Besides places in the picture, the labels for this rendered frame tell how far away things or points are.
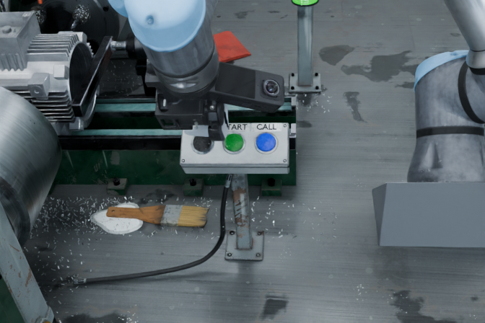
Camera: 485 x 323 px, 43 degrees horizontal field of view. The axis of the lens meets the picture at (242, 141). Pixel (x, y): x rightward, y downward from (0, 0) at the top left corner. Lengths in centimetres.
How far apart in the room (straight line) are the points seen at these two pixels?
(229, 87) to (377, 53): 98
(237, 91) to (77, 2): 73
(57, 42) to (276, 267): 58
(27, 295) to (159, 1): 53
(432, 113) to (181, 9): 64
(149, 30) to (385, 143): 87
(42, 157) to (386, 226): 60
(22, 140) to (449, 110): 70
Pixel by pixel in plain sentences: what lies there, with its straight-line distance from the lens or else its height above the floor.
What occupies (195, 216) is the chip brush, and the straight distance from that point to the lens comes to 121.
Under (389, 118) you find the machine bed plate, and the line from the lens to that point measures 145.
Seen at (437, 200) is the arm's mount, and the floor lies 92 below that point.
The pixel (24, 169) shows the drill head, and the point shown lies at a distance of 97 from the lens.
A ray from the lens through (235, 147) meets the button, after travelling 94.
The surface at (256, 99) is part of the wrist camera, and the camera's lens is 75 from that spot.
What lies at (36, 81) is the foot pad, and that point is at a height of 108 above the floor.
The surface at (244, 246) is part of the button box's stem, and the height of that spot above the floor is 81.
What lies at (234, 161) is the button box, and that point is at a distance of 94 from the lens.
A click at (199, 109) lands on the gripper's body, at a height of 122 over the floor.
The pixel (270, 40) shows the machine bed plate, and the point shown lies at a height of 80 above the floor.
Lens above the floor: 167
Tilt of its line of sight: 39 degrees down
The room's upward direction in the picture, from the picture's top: 5 degrees counter-clockwise
